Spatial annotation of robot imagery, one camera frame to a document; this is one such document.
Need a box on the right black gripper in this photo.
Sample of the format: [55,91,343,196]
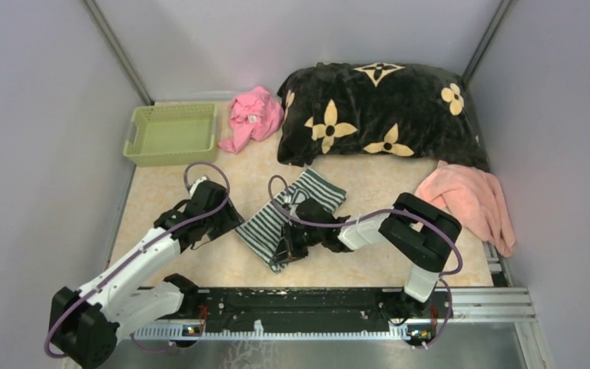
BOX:
[270,220,324,265]

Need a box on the green white striped towel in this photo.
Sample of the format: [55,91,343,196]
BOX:
[235,168,347,274]

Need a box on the black blanket with beige flowers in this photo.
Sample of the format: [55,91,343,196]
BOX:
[277,62,490,171]

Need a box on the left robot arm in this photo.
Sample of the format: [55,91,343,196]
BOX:
[45,177,243,368]

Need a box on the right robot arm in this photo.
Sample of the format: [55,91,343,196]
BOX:
[270,192,462,317]

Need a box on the green perforated plastic basket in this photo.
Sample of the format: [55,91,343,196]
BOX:
[123,102,218,167]

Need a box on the bright pink crumpled towel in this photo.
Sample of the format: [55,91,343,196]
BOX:
[218,86,284,154]

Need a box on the light salmon pink towel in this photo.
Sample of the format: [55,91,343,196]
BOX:
[414,161,516,258]

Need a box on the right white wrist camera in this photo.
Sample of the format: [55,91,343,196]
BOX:
[284,201,302,218]

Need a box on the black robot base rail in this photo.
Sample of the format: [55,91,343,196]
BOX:
[159,288,453,341]

